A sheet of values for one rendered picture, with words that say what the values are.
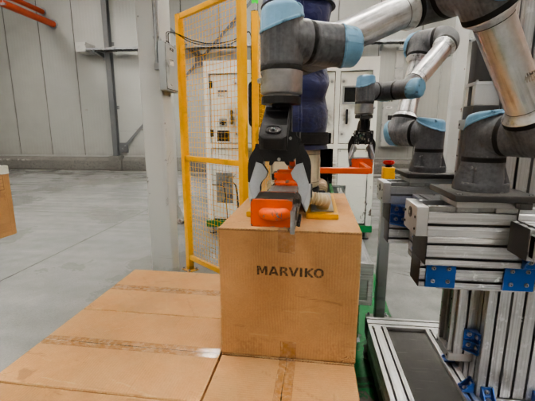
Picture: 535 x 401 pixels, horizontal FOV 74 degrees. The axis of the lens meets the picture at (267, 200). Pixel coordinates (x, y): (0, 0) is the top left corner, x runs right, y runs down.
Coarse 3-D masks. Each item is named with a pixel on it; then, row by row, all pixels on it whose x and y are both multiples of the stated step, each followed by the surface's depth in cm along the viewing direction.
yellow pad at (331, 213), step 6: (324, 192) 130; (312, 204) 119; (330, 204) 119; (312, 210) 111; (318, 210) 111; (324, 210) 111; (330, 210) 111; (336, 210) 113; (312, 216) 109; (318, 216) 109; (324, 216) 109; (330, 216) 109; (336, 216) 108
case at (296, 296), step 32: (224, 224) 103; (320, 224) 103; (352, 224) 103; (224, 256) 102; (256, 256) 100; (288, 256) 99; (320, 256) 98; (352, 256) 97; (224, 288) 104; (256, 288) 102; (288, 288) 101; (320, 288) 100; (352, 288) 98; (224, 320) 106; (256, 320) 104; (288, 320) 103; (320, 320) 102; (352, 320) 100; (224, 352) 108; (256, 352) 106; (288, 352) 105; (320, 352) 104; (352, 352) 102
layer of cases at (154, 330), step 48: (144, 288) 153; (192, 288) 153; (48, 336) 117; (96, 336) 117; (144, 336) 117; (192, 336) 117; (0, 384) 95; (48, 384) 95; (96, 384) 95; (144, 384) 95; (192, 384) 95; (240, 384) 95; (288, 384) 95; (336, 384) 95
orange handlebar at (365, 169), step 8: (320, 168) 126; (328, 168) 126; (336, 168) 125; (344, 168) 125; (352, 168) 125; (360, 168) 124; (368, 168) 124; (280, 184) 87; (288, 184) 87; (296, 184) 86; (264, 208) 61; (272, 208) 61; (280, 208) 61; (264, 216) 61; (272, 216) 60; (280, 216) 60; (288, 216) 61
